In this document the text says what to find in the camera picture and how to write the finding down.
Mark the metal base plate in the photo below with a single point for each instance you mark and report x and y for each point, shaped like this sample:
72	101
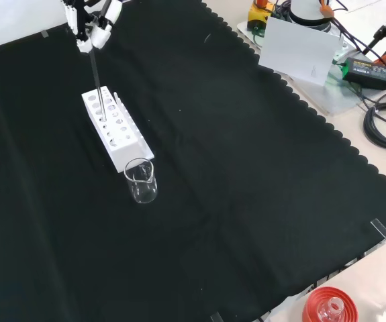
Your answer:
340	97

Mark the white test tube rack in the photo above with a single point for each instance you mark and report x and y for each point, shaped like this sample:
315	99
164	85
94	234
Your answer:
120	144

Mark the red ribbed funnel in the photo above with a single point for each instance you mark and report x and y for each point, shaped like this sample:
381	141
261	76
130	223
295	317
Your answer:
313	302

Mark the pale board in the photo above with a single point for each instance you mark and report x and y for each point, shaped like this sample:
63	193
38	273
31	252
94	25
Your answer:
296	50

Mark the black power adapter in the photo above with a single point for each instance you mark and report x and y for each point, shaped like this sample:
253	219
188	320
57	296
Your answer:
369	72

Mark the clear glass beaker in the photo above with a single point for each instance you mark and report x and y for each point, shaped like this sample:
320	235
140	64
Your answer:
141	182

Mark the small clear glass bottle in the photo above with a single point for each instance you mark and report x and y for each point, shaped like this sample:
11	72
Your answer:
331	310

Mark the black bench cloth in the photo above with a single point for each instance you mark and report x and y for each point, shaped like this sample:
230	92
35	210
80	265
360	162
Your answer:
219	174

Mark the black tripod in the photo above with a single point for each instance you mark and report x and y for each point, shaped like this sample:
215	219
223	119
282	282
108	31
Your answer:
385	28

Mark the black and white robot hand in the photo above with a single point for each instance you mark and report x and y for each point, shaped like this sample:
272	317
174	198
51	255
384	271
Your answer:
95	31

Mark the clear acrylic cloth clip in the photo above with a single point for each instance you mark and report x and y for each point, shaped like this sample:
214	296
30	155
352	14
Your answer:
382	229
44	34
215	317

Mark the yellow stop button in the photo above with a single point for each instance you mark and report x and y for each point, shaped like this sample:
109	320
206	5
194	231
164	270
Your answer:
259	15

